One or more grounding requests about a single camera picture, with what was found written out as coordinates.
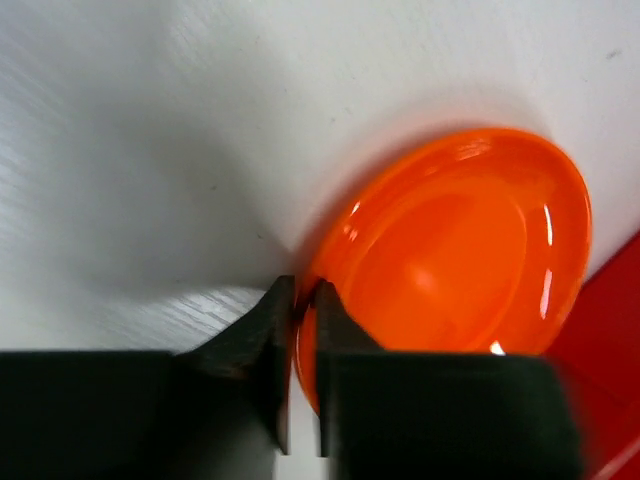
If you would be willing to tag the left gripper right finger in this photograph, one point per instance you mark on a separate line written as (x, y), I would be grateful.
(387, 414)

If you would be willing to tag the orange plate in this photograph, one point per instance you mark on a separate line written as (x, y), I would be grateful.
(475, 242)

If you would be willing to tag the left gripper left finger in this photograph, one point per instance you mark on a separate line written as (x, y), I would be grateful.
(219, 411)

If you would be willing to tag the red plastic bin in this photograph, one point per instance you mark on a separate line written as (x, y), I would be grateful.
(597, 354)

